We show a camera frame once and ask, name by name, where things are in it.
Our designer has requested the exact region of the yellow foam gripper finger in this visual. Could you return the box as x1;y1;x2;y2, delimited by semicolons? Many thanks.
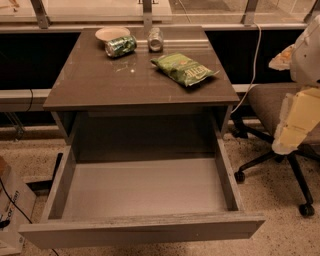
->
272;87;320;155
269;45;294;71

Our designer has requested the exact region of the grey drawer cabinet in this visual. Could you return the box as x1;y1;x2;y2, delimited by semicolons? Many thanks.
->
44;27;238;163

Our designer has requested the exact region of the black cable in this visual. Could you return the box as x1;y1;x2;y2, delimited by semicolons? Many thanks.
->
0;178;60;256

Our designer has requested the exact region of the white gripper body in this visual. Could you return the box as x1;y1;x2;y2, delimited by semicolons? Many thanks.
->
290;15;320;87

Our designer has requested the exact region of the white cable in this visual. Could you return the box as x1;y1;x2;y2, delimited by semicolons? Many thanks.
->
230;22;263;115

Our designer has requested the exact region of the grey office chair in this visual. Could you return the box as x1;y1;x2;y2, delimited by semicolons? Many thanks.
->
231;83;320;217

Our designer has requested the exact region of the white bowl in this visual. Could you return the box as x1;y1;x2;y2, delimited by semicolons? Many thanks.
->
95;27;130;42

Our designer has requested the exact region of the cardboard box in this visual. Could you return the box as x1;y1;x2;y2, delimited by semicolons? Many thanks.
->
0;158;36;256

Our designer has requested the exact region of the green soda can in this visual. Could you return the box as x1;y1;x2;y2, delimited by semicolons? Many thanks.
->
105;35;137;58

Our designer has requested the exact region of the silver soda can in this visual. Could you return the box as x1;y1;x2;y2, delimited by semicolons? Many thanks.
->
147;27;163;52

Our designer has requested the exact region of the green jalapeno chip bag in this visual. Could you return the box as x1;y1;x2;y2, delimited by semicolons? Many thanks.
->
151;53;219;87

